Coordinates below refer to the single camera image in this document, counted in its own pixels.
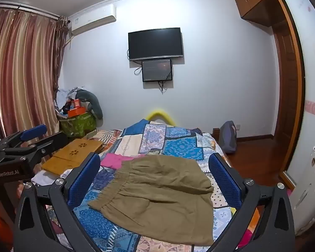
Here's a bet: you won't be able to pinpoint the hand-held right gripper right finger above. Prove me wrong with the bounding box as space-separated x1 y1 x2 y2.
208 152 296 252

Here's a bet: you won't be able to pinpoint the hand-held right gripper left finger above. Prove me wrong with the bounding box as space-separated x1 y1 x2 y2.
13 152 101 252

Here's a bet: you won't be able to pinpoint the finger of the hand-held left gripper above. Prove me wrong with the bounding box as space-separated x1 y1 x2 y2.
0 125 48 149
3 131 69 164

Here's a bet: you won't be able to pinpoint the olive green pants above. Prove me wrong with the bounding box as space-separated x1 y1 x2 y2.
87 154 215 246

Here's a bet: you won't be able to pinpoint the white cloth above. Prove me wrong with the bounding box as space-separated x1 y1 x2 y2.
31 168 74 187

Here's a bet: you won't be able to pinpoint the wooden lap desk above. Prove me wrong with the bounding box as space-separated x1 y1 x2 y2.
41 139 104 175

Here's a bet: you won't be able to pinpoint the pink cloth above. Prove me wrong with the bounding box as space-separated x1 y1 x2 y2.
100 153 137 170

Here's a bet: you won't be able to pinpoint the green storage box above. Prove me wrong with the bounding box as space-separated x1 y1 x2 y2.
59 112 97 138

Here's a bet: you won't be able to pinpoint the grey backpack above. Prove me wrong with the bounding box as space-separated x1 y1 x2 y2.
218 121 238 155

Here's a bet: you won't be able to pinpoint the zigzag striped cloth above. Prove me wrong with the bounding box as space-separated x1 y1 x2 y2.
86 129 124 153

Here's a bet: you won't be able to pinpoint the pile of white clothes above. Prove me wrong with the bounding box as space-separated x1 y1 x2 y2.
54 85 80 116

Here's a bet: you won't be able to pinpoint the orange box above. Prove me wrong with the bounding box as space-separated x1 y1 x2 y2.
67 106 86 118

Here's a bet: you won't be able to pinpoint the orange yellow bed sheet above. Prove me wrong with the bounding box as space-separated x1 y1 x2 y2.
230 206 261 242

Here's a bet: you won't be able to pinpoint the patchwork printed blanket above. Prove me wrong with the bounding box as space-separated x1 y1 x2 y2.
46 119 252 252

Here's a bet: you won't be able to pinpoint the striped brown curtain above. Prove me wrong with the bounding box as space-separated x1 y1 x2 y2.
0 5 70 143

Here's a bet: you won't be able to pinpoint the grey plush pillow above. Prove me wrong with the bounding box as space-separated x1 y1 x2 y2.
76 89 104 120

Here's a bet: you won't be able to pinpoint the white appliance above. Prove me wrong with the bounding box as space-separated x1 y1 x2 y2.
288 145 315 239

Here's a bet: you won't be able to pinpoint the yellow foam tube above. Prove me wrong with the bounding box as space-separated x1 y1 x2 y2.
146 108 178 125

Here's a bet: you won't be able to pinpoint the brown wooden door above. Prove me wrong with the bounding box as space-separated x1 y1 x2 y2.
271 0 305 172

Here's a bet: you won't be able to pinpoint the white air conditioner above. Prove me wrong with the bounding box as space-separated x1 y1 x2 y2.
68 4 117 36

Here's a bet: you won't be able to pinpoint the wooden overhead cabinet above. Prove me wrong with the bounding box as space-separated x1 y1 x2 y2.
234 0 293 27

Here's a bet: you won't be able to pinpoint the small black wall monitor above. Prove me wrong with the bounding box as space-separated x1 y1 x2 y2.
141 59 173 83

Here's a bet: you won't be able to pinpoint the black wall television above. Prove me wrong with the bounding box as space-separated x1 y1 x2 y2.
128 28 185 62

